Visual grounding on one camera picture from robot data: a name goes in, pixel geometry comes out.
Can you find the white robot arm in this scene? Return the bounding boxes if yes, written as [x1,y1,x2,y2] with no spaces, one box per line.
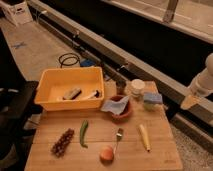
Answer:
[180,53,213,110]

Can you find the dark metal cup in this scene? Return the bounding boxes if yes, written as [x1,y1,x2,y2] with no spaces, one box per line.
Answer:
[116,81,126,95]

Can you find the blue yellow sponge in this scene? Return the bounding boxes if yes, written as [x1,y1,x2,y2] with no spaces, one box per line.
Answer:
[143,92,163,111]

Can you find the white lidded jar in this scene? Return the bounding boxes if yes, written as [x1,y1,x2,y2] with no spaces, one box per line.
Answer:
[130,79,145,97]

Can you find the terracotta bowl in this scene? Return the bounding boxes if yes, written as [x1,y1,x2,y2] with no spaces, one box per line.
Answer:
[109,95,133,120]

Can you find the blue cloth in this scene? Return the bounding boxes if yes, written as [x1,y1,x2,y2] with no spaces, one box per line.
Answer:
[101,96,129,115]

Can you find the metal fork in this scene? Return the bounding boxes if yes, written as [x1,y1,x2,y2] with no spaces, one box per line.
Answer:
[113,128,124,155]

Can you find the white spatula in bin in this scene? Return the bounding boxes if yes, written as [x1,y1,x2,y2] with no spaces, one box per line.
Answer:
[81,90,100,100]

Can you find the orange peach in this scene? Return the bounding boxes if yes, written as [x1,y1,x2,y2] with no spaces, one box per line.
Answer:
[99,146,114,162]

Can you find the green chili pepper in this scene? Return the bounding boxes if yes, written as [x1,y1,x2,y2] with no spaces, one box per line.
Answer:
[79,120,89,148]

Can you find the yellow plastic bin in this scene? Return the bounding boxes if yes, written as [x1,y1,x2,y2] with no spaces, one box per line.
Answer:
[34,67,105,111]

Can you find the blue object on floor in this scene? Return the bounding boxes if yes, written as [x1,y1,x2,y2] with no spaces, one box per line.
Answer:
[80,59,95,67]

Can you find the brown brush in bin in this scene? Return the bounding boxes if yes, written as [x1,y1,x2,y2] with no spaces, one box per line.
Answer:
[62,88,81,100]

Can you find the bunch of brown grapes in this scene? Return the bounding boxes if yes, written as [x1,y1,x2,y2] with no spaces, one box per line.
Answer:
[51,129,74,157]

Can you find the black chair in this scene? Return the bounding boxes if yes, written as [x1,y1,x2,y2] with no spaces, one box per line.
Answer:
[0,28,42,171]

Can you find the white cardboard box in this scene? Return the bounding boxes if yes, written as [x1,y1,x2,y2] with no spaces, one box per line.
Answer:
[0,0,33,26]

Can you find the black coiled cable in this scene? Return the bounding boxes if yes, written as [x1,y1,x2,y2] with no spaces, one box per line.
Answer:
[58,52,82,69]

